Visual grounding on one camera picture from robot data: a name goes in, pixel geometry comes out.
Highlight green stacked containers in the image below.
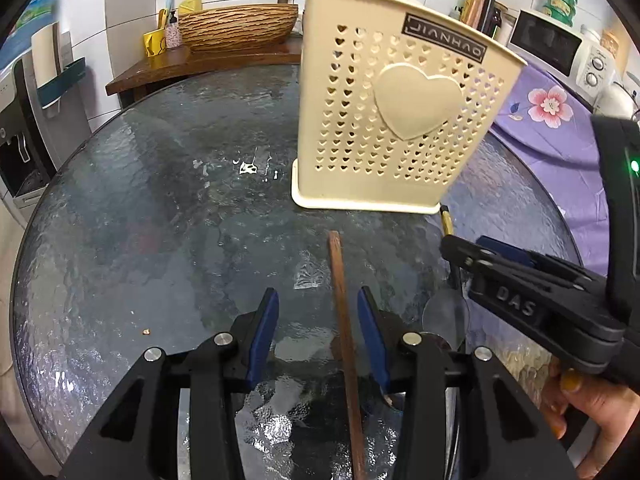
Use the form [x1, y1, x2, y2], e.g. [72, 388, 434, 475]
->
[541, 0, 578, 26]

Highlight white water dispenser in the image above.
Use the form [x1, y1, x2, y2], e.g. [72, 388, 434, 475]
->
[1, 22, 91, 226]

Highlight wooden basin sink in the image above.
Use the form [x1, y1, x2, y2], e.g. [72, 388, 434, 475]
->
[178, 3, 298, 52]

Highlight white electric kettle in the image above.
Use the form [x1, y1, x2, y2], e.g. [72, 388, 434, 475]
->
[593, 82, 639, 122]

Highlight cream perforated utensil holder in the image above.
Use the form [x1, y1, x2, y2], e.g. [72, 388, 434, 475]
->
[292, 0, 525, 214]

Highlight stainless steel spoon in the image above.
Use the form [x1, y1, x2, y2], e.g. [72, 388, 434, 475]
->
[422, 288, 468, 351]

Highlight yellow soap bottle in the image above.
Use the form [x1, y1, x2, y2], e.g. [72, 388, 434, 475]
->
[178, 0, 203, 16]

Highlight purple floral cloth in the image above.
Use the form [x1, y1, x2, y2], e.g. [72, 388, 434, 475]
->
[491, 65, 608, 275]

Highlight person's right hand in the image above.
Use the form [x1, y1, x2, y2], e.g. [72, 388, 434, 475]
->
[539, 358, 639, 479]

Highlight yellow cup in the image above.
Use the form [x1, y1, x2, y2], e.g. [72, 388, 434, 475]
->
[142, 28, 166, 58]

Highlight black gold-tipped chopstick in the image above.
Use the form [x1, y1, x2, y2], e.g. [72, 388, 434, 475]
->
[478, 0, 496, 36]
[438, 202, 464, 351]

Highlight white microwave oven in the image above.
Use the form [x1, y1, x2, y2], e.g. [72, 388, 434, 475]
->
[508, 9, 615, 104]

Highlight wooden side counter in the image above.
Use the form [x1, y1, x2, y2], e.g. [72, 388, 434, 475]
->
[105, 37, 303, 96]

